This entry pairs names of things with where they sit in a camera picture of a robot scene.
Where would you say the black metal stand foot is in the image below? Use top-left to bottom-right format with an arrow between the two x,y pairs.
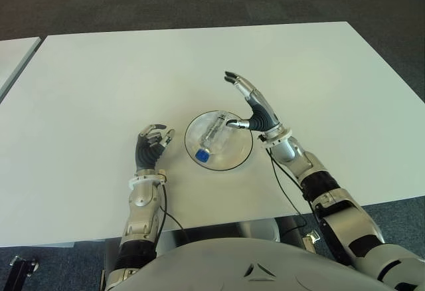
0,255 -> 41,291

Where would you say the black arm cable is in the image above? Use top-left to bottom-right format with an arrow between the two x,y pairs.
157,184 -> 193,242
265,144 -> 308,235

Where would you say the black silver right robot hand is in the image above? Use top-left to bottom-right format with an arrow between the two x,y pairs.
224,70 -> 283,139

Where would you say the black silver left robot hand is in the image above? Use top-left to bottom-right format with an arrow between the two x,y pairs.
134,123 -> 176,172

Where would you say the grey robot torso shell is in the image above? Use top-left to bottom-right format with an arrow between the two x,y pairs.
112,237 -> 399,291

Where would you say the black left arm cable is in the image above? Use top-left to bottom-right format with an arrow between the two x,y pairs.
157,184 -> 193,242

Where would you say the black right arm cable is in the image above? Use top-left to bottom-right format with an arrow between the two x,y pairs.
265,144 -> 308,235

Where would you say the white neighbouring table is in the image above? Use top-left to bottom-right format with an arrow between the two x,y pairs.
0,37 -> 41,102

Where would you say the white plate with black rim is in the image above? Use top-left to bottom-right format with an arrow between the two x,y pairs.
184,110 -> 254,172

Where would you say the clear water bottle blue cap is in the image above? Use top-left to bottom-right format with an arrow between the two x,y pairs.
194,112 -> 232,164

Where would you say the small metal bracket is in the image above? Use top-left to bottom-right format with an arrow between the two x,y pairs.
301,229 -> 320,252

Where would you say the white robot waist housing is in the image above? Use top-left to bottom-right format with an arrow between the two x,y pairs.
232,218 -> 280,242

